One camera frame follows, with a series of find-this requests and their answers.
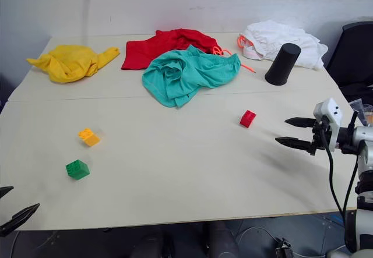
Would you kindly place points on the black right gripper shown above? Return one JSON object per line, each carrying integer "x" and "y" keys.
{"x": 318, "y": 138}

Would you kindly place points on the black upturned cup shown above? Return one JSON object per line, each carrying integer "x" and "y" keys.
{"x": 282, "y": 64}

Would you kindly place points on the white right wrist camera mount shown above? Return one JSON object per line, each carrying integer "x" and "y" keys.
{"x": 332, "y": 110}

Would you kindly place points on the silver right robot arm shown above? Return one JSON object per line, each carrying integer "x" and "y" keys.
{"x": 361, "y": 135}

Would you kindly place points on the black office chair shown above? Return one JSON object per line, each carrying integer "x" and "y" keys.
{"x": 354, "y": 57}

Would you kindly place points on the red shorts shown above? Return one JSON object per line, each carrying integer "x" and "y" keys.
{"x": 151, "y": 49}

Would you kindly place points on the green toy brick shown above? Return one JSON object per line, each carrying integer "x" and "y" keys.
{"x": 77, "y": 169}

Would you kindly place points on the orange toy brick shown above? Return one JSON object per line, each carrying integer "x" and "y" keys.
{"x": 89, "y": 137}

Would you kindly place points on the red toy brick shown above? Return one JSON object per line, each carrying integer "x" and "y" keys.
{"x": 247, "y": 118}

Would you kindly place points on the yellow crumpled cloth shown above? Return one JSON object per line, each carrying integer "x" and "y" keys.
{"x": 68, "y": 63}

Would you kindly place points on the white crumpled garment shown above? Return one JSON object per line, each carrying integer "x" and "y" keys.
{"x": 279, "y": 36}

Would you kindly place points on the teal crumpled shorts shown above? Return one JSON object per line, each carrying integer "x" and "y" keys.
{"x": 186, "y": 74}

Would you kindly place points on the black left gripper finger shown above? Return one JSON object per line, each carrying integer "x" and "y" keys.
{"x": 20, "y": 216}
{"x": 5, "y": 191}

